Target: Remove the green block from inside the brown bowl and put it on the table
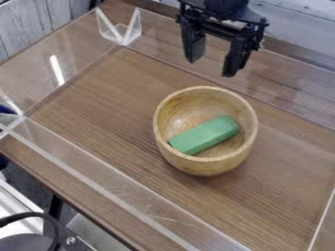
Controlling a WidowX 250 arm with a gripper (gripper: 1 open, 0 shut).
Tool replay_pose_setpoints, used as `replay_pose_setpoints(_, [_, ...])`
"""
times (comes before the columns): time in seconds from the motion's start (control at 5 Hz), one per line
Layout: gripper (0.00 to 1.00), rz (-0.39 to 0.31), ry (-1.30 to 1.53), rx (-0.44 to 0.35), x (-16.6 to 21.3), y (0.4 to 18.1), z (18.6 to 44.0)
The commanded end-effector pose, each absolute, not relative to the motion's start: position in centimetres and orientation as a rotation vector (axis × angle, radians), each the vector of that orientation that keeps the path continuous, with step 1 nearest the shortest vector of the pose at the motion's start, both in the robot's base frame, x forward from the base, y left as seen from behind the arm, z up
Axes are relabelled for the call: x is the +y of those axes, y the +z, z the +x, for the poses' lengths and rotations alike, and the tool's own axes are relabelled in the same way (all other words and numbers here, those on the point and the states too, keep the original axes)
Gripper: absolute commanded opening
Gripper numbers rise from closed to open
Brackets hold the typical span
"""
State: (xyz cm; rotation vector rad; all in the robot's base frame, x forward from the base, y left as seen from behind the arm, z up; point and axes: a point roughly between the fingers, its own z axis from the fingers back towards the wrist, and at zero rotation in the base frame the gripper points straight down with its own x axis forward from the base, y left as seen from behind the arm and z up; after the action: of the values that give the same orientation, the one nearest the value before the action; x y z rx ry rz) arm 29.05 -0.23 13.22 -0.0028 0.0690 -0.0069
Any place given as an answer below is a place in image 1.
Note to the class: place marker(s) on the grey metal base plate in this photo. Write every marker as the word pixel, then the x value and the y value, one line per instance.
pixel 70 241

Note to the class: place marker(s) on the brown wooden bowl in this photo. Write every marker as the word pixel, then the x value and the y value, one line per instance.
pixel 189 108

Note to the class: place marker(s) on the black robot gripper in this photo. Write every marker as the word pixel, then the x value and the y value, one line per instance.
pixel 226 18

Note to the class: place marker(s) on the clear acrylic front barrier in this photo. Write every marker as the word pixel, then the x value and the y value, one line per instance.
pixel 158 225

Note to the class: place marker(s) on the green rectangular block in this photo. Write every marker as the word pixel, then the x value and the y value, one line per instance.
pixel 205 136

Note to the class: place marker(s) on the clear acrylic corner bracket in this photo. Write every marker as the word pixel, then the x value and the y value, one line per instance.
pixel 121 34

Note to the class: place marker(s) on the black table leg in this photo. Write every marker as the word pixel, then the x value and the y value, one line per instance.
pixel 56 207

